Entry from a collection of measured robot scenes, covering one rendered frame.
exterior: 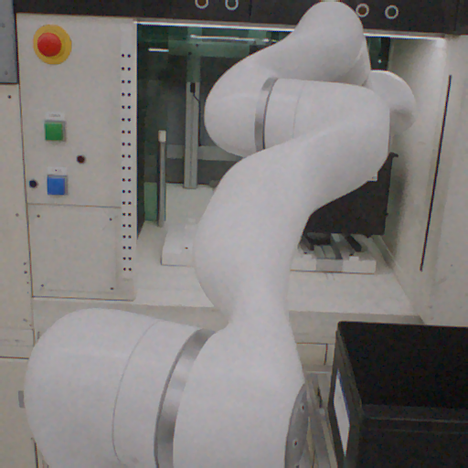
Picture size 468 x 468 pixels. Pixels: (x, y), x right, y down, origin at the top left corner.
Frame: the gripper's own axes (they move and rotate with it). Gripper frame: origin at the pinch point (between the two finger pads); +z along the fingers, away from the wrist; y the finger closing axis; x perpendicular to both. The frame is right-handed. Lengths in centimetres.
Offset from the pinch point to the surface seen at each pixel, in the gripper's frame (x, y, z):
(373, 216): -20.2, 8.2, -11.2
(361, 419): -29, -4, -73
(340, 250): -31.2, 3.3, -4.3
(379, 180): -12.4, 8.8, -10.6
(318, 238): -33.1, -0.1, 9.3
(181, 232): -31.3, -34.3, 3.1
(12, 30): 16, -61, -31
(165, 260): -33, -37, -10
